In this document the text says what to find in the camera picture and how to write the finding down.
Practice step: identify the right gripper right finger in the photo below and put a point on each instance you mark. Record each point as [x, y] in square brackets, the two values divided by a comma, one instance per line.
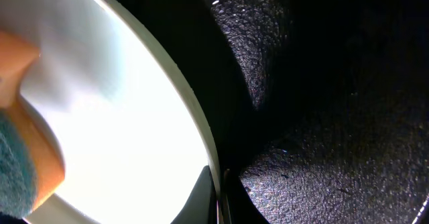
[237, 207]

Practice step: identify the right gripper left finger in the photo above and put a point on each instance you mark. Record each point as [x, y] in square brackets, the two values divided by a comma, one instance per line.
[201, 206]

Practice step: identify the light blue plate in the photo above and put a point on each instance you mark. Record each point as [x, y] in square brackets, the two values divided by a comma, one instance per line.
[129, 130]

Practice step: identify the green yellow sponge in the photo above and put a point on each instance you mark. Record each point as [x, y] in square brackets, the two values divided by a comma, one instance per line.
[31, 170]

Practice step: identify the round black tray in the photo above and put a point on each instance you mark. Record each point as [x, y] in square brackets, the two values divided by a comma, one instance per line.
[319, 106]

